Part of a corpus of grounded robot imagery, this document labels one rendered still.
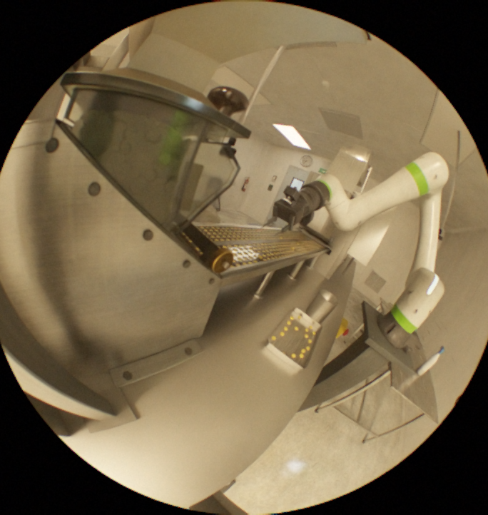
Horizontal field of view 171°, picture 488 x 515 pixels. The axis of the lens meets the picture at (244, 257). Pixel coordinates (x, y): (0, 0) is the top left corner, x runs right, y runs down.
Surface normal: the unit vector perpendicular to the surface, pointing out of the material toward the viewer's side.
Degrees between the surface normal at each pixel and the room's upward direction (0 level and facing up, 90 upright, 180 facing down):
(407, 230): 90
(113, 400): 0
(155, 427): 0
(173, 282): 90
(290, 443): 0
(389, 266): 90
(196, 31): 114
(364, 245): 90
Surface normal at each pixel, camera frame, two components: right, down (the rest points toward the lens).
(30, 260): 0.67, 0.55
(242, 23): 0.46, 0.84
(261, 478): 0.36, -0.83
